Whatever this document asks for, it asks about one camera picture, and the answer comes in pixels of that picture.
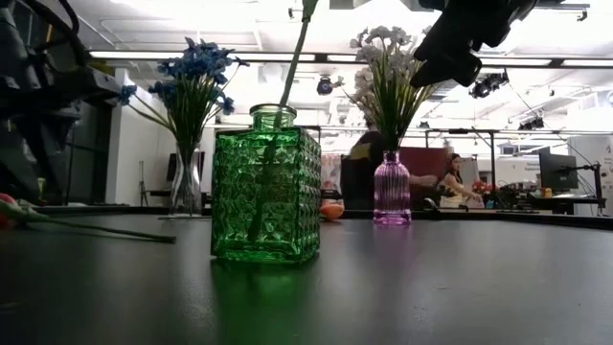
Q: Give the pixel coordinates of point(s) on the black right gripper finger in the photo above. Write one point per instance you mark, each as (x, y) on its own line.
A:
(450, 72)
(447, 43)

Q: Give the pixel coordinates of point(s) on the small white artificial flower bunch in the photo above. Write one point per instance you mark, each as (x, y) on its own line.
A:
(407, 64)

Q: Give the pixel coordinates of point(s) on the pink ribbed glass vase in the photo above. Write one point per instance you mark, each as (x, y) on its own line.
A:
(392, 191)

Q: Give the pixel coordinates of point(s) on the red artificial tulip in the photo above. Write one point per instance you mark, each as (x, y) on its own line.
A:
(293, 57)
(96, 229)

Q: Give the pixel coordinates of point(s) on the green faceted glass vase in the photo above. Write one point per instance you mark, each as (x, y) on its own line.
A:
(265, 191)

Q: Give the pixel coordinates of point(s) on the small blue artificial flower bunch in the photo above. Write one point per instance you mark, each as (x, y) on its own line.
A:
(226, 104)

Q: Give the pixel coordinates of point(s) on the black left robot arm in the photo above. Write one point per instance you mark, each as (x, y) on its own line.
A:
(33, 120)

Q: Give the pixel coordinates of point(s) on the black background robot arm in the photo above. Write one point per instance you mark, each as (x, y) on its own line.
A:
(429, 204)

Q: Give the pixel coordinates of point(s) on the clear glass vase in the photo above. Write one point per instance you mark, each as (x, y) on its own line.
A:
(186, 191)

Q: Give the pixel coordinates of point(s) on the black ceiling spotlight cluster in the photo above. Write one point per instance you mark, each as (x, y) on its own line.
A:
(488, 85)

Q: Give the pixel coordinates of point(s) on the dark red panel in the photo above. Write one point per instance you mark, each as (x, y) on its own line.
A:
(424, 160)

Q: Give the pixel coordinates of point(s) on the person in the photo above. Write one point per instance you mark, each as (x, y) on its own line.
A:
(359, 172)
(452, 165)

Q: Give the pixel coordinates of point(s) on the small black ceiling spotlight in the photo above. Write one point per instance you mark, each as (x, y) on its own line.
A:
(531, 123)

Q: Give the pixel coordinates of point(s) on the red background flower bouquet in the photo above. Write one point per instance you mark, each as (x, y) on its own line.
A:
(481, 188)

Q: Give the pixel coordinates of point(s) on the long linear ceiling light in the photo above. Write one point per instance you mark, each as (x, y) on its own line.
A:
(316, 58)

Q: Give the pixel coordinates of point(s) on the black computer monitor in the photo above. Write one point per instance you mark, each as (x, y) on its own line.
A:
(558, 170)

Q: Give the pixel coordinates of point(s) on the yellow cup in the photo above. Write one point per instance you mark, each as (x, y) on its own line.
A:
(547, 192)

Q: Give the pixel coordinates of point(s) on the black far desk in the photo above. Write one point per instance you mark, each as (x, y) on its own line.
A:
(565, 201)

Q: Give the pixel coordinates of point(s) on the orange artificial tulip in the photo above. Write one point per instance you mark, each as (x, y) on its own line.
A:
(332, 212)

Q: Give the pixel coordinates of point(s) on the silver ventilation duct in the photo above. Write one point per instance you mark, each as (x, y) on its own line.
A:
(450, 92)

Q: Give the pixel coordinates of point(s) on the black metal frame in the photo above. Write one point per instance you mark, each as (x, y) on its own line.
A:
(492, 153)

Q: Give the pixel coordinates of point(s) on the black wall screen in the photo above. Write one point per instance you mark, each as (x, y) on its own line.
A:
(171, 165)

